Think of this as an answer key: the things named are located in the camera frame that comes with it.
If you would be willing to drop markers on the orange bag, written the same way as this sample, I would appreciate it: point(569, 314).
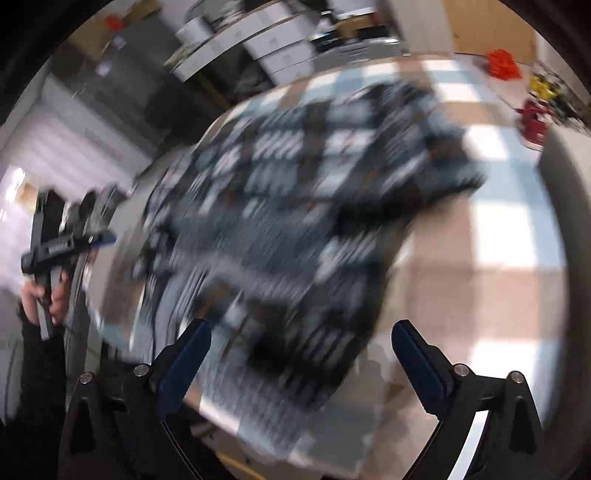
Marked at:
point(502, 66)

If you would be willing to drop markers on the black sleeved left forearm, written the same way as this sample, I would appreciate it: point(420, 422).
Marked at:
point(30, 440)

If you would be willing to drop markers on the checked bed sheet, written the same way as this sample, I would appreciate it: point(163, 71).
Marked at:
point(480, 274)

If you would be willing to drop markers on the person's left hand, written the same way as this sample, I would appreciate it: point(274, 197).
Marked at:
point(32, 293)

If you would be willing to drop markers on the black white plaid garment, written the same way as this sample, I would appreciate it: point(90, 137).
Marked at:
point(280, 226)

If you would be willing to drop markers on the dark grey low cabinet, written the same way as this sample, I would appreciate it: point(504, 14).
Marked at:
point(130, 87)

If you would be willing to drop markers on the cluttered white boxes stack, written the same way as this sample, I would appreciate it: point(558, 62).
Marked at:
point(282, 41)

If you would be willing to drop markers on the brown wooden door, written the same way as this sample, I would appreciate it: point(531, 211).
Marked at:
point(481, 26)

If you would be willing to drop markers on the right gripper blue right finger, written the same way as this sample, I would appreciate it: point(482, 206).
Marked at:
point(511, 444)

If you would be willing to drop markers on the grey sweatshirt garment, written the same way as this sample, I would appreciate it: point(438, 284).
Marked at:
point(565, 169)

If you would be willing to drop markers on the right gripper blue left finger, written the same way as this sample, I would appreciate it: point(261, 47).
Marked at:
point(115, 426)

